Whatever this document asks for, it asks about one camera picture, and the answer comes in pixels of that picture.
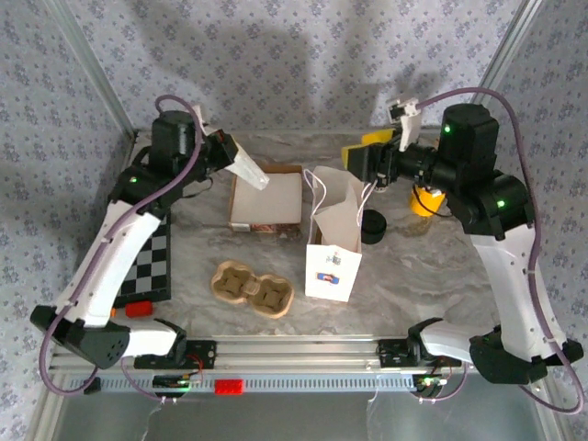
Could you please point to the single white paper napkin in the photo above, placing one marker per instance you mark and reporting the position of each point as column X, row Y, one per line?
column 250, row 172

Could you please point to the brown cardboard napkin box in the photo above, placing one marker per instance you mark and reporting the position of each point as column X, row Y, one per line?
column 264, row 228

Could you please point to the white paper takeout bag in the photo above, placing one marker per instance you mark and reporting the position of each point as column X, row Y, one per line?
column 331, row 275

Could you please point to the brown pulp cup carrier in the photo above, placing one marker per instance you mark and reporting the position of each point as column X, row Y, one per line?
column 252, row 287

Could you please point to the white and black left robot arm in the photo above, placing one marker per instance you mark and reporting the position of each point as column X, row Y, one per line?
column 110, row 262

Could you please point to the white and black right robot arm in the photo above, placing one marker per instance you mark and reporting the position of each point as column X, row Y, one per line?
column 510, row 275

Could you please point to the white napkin pile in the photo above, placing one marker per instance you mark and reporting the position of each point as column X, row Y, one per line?
column 271, row 202

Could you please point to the yellow straw holder cup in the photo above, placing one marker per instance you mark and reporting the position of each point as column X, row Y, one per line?
column 425, row 206

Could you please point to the black and grey chessboard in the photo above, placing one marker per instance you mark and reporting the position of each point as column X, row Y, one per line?
column 154, row 266

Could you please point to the red plastic block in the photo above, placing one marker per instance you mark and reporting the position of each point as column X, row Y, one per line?
column 139, row 309
column 229, row 387

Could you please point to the small circuit board with LED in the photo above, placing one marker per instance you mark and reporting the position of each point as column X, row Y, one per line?
column 177, row 382
column 429, row 382

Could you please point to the small black block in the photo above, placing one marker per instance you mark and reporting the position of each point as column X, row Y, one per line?
column 94, row 385

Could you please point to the aluminium corner post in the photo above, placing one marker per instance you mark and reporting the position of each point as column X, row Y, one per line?
column 505, row 55
column 94, row 64

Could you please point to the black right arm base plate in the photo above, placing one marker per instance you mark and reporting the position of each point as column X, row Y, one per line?
column 390, row 356

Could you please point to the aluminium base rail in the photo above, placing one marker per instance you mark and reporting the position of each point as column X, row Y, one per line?
column 294, row 351

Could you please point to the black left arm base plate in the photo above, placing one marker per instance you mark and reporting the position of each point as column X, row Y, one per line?
column 206, row 353

